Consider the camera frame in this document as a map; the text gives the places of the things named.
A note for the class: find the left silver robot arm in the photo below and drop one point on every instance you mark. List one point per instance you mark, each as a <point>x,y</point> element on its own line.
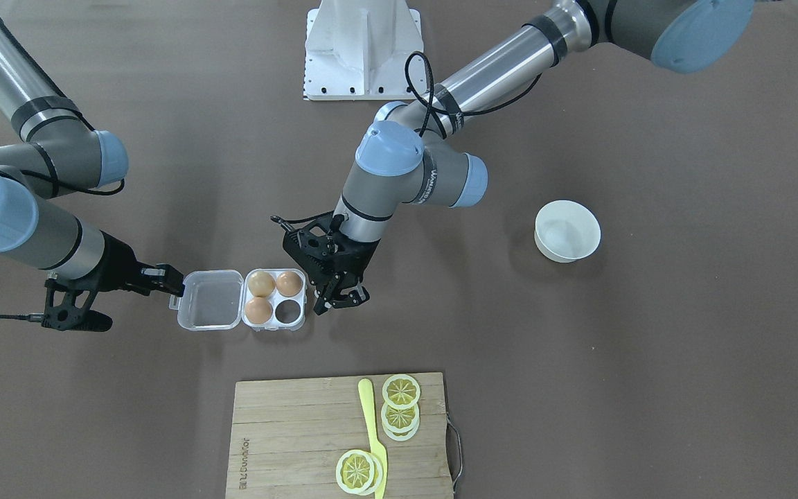
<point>403,156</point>

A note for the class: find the lower brown egg in box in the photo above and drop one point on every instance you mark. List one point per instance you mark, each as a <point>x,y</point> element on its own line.
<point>258,310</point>

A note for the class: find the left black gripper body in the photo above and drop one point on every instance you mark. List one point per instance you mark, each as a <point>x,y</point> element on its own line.
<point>357,262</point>

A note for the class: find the middle lemon slice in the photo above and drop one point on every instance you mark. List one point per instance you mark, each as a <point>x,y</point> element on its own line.
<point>399,422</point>

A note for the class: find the clear plastic egg box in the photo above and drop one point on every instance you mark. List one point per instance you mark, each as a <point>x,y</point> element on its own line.
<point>214,300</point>

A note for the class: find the yellow plastic knife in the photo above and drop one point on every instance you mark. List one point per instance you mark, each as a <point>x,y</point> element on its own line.
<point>367,399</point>

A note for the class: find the white round bowl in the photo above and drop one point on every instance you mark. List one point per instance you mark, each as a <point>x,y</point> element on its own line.
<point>566,231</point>

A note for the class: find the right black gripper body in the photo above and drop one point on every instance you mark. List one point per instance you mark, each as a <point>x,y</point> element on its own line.
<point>114,263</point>

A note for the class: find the brown egg from bowl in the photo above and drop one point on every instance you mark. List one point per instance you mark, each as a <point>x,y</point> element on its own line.
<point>289,283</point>

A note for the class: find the upper brown egg in box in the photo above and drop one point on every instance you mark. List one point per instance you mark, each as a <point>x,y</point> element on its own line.
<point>260,284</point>

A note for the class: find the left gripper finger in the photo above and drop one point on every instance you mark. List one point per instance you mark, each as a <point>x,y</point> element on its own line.
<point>344,292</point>
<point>325,289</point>

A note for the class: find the front lemon slice by knife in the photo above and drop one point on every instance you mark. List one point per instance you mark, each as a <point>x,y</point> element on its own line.
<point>356,472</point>

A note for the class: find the brown egg in box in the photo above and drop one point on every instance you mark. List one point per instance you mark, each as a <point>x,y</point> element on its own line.
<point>258,310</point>
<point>260,284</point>

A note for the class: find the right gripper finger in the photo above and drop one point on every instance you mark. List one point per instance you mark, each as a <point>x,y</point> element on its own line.
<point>161,272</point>
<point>172,284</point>

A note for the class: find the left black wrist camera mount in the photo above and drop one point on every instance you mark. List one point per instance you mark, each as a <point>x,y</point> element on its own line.
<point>308,242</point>

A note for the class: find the hidden white lemon slice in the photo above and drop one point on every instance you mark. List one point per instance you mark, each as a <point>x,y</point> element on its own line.
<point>401,436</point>

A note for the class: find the rear lemon slice by knife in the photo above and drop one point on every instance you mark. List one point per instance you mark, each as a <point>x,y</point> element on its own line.
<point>378,475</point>

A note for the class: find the bamboo cutting board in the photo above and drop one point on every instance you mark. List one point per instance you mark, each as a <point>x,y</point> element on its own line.
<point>287,437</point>

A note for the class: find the top lemon slice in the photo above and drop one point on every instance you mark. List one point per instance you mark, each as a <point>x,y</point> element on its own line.
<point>401,391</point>

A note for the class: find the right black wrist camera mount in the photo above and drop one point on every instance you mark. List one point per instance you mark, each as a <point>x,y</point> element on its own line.
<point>68,306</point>

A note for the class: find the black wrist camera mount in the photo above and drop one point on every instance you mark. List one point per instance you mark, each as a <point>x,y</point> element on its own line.
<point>308,242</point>
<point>68,306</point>

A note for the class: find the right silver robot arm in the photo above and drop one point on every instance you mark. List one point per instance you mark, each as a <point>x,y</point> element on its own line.
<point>59,152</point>

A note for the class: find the lemon slice by knife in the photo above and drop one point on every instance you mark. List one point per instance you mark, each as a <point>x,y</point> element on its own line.
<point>378,475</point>
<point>356,472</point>

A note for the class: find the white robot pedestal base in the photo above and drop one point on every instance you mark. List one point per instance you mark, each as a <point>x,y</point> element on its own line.
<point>358,50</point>

